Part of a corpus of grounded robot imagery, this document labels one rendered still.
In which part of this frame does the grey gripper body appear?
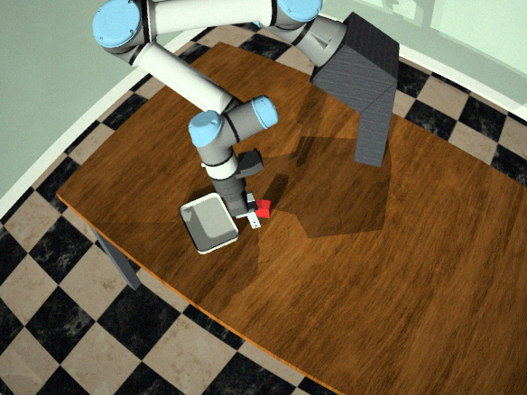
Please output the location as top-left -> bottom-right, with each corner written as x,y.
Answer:
201,148 -> 264,216

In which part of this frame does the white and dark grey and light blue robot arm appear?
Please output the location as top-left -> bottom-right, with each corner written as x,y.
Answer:
93,0 -> 347,167

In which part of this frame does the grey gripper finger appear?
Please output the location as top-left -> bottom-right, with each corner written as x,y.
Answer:
246,190 -> 258,210
236,208 -> 261,229

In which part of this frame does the red block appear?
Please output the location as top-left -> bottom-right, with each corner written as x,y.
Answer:
255,199 -> 272,218

